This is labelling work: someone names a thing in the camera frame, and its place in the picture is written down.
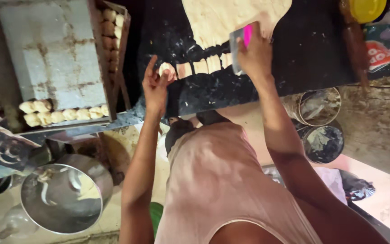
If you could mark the person's right hand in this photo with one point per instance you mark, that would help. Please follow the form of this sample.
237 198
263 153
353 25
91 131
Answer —
257 56

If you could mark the person's left hand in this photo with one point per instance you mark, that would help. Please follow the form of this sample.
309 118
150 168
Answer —
153 91

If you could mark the cut dough piece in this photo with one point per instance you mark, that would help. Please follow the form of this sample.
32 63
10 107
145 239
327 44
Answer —
171 69
226 60
200 66
184 70
214 63

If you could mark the person's left foot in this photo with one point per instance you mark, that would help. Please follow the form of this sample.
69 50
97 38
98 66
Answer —
178 132

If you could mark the person's foot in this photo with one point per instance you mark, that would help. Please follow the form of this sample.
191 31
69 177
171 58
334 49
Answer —
212 118
178 132

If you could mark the rolled flat dough sheet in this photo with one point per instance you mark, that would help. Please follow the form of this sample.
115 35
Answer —
222 20

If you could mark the wooden tray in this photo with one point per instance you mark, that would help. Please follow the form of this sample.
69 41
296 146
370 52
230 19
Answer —
98 61

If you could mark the person's right foot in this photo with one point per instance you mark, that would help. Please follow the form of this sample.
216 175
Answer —
212 118

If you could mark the browned row of dough balls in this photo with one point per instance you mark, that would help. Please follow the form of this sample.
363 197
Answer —
109 37

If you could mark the dirty pale bucket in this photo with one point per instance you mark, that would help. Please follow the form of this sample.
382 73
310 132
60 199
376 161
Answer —
318 106

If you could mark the pale row of dough balls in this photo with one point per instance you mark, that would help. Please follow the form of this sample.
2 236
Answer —
63 113

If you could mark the wooden rolling pin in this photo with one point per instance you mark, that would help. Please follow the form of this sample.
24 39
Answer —
355 47

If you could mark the grey stained metal box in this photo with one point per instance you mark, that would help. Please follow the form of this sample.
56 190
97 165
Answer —
52 50

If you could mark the dirty dark bucket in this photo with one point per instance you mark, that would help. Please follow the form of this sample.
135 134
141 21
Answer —
322 144

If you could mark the pink sleeveless shirt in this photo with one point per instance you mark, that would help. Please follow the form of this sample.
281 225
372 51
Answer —
215 183

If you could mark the yellow plastic lid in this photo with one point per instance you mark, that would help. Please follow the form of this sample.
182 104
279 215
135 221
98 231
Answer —
367 9

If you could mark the green plastic item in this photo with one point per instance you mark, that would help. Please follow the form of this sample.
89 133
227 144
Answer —
156 217

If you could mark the printed plastic packet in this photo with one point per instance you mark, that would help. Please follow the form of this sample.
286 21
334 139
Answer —
389 47

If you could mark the large steel pot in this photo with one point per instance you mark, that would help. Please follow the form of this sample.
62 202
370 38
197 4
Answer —
63 200

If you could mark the white plastic bag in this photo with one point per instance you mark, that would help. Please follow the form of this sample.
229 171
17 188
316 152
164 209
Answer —
332 184

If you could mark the black printed board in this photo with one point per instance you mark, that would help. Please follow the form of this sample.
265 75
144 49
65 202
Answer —
10 150

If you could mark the black plastic bag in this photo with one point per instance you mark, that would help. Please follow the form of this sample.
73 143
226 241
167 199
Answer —
357 188

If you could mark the clear plastic jug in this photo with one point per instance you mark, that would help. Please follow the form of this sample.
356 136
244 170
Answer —
17 223

